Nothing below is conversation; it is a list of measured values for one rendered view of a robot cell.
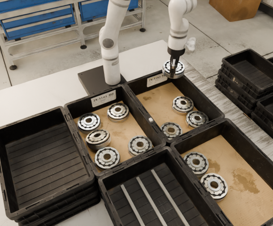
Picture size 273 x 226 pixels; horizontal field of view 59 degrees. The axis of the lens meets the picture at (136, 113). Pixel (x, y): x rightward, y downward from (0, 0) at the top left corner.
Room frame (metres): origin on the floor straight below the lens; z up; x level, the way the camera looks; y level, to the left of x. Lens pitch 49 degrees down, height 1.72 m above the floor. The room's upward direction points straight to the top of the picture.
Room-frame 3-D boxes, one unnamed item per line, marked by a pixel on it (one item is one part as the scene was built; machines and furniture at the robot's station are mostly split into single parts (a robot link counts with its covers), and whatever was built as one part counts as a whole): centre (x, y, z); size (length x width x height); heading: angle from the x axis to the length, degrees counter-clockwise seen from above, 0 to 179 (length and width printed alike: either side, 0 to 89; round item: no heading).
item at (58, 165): (0.49, 0.37, 0.87); 0.40 x 0.30 x 0.11; 28
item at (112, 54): (1.11, 0.14, 1.00); 0.09 x 0.09 x 0.17; 4
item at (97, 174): (0.63, 0.10, 0.92); 0.40 x 0.30 x 0.02; 28
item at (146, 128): (0.63, 0.10, 0.87); 0.40 x 0.30 x 0.11; 28
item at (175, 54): (0.88, -0.17, 1.10); 0.08 x 0.08 x 0.09
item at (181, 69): (0.91, -0.18, 1.01); 0.10 x 0.10 x 0.01
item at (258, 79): (1.43, -0.88, 0.37); 0.40 x 0.30 x 0.45; 28
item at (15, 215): (0.49, 0.37, 0.92); 0.40 x 0.30 x 0.02; 28
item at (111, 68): (1.11, 0.14, 0.84); 0.09 x 0.09 x 0.17; 18
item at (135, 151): (0.57, -0.02, 0.86); 0.10 x 0.10 x 0.01
